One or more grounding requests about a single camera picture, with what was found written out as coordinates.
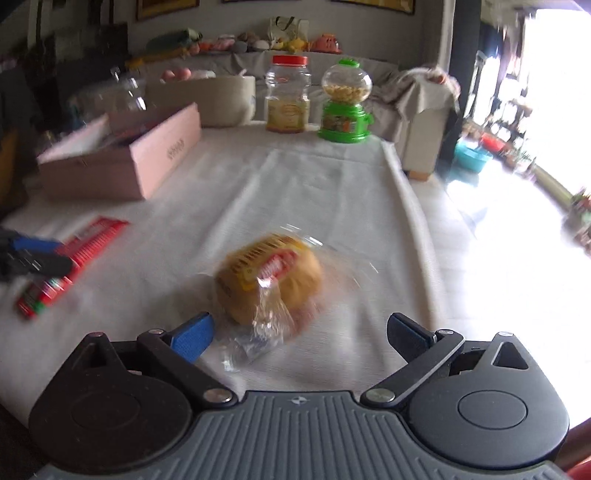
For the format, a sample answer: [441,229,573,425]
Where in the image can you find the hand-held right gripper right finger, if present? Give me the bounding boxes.
[360,313,532,409]

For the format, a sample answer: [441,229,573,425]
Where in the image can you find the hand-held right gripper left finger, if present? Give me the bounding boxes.
[71,311,236,409]

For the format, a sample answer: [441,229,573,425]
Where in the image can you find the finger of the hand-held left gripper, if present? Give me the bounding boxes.
[0,253,75,284]
[0,228,64,256]

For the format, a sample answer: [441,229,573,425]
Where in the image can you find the red striped snack packet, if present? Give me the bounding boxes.
[17,217,130,320]

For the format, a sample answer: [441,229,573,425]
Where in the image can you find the clear bread packet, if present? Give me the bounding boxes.
[215,225,380,371]

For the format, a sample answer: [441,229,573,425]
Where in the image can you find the pink box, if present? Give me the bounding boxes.
[37,102,203,201]

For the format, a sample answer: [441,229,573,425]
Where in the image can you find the glass jar with snacks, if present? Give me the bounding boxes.
[69,67,149,117]

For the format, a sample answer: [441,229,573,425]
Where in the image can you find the white tablecloth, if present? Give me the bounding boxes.
[0,122,486,417]

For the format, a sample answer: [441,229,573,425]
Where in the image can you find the blue basin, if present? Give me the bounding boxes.
[455,141,494,174]

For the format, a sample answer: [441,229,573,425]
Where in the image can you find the grey covered sofa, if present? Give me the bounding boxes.
[129,48,462,182]

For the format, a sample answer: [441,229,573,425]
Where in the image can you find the flower pot with flowers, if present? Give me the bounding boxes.
[567,190,591,251]

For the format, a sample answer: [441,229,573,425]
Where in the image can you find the cream round bowl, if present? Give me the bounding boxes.
[145,75,257,128]

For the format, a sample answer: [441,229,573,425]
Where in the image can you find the green candy dispenser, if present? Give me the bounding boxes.
[318,58,373,143]

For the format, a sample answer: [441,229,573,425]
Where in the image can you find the metal shoe rack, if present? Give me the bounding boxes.
[489,97,537,172]

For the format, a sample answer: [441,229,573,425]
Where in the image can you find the green plush toy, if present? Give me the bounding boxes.
[147,28,204,54]

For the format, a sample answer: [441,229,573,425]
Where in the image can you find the pile of clothes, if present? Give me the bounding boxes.
[374,67,459,108]

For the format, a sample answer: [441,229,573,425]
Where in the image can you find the plastic jar red lid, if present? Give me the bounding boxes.
[265,55,313,134]

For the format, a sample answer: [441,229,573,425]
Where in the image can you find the pink plush toy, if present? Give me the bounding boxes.
[198,39,236,54]

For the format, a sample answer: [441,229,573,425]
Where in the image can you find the dark curtain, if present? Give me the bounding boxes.
[450,0,484,136]

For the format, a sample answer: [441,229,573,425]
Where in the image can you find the grey plush toy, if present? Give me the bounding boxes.
[235,31,271,52]

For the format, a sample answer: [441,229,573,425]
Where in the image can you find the orange plush toy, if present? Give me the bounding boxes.
[310,33,343,54]

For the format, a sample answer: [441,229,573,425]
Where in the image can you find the white green tote bag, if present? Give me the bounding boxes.
[270,16,310,45]

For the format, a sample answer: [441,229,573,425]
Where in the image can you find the framed red wall picture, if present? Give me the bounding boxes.
[330,0,417,15]
[136,0,201,22]

